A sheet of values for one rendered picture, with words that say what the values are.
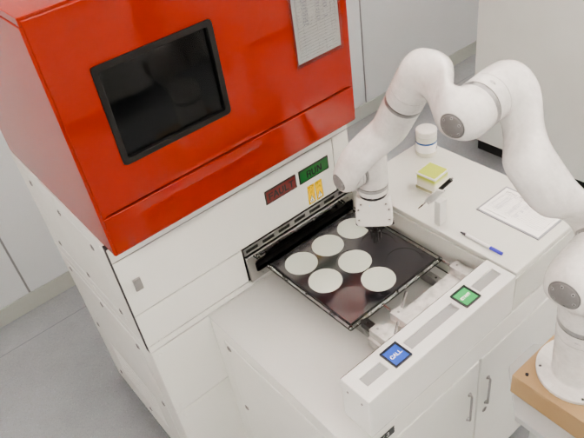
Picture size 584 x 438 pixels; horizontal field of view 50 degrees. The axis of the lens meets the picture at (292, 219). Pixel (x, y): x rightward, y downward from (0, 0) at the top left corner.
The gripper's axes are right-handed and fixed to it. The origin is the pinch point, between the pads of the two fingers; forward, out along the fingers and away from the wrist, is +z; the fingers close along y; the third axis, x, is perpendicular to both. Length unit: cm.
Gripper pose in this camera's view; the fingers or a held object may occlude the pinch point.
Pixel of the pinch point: (375, 235)
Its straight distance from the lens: 179.0
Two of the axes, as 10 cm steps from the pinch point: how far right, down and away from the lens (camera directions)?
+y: 9.8, -0.3, -1.8
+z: 1.4, 7.7, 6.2
